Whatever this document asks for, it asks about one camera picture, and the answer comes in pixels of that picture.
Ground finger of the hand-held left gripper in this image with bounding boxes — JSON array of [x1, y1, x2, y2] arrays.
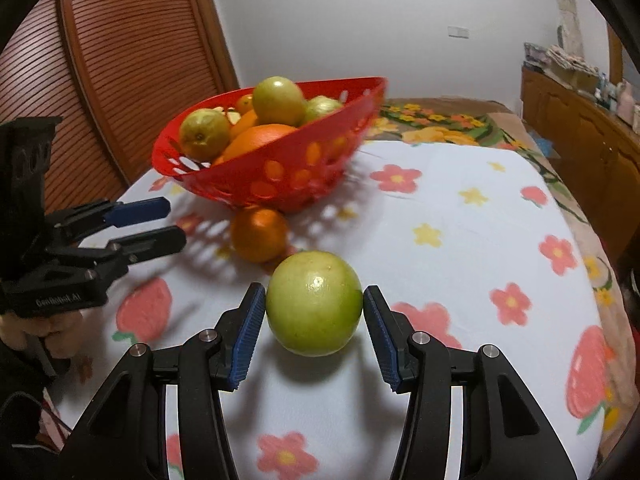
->
[[75, 225, 187, 283], [47, 197, 171, 241]]

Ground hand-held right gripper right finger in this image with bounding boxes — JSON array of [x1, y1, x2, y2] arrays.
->
[[362, 285, 578, 480]]

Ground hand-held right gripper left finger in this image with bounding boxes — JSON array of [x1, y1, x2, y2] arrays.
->
[[60, 282, 267, 480]]

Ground green apple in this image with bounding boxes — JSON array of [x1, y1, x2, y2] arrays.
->
[[251, 76, 307, 127], [265, 251, 363, 358]]

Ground yellow-green lemon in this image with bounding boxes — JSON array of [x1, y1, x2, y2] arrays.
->
[[179, 108, 233, 161], [302, 96, 345, 126]]

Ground red perforated plastic basket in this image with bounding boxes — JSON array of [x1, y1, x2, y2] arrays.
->
[[151, 76, 390, 213]]

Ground person's left hand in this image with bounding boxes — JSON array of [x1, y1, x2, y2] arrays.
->
[[0, 310, 83, 361]]

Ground wooden louvered door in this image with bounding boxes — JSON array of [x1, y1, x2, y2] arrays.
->
[[0, 0, 128, 211], [57, 0, 241, 186]]

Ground white pink-flower blanket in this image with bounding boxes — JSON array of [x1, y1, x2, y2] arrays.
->
[[70, 137, 601, 480]]

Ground large orange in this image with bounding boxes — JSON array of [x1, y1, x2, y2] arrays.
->
[[229, 110, 259, 141], [212, 123, 298, 165]]

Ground yellow-flower printed blanket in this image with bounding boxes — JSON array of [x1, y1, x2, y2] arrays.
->
[[362, 97, 631, 461]]

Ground wooden cabinet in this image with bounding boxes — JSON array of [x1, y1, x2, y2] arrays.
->
[[520, 67, 640, 261]]

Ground clutter of small items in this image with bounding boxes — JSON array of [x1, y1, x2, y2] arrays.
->
[[522, 40, 640, 131]]

